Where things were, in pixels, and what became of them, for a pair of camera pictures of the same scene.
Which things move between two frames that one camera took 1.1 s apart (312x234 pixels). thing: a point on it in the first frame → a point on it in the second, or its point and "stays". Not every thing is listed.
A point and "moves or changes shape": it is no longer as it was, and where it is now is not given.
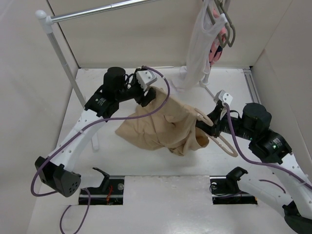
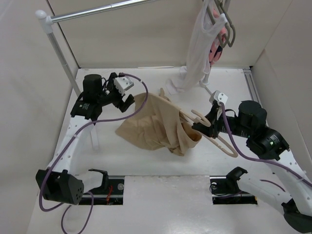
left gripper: x=145 y=97 → x=128 y=99
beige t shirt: x=164 y=124 moves or changes shape
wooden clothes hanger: x=200 y=113 → x=196 y=116
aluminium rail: x=251 y=86 stays
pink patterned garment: x=216 y=48 stays
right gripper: x=215 y=116 stays
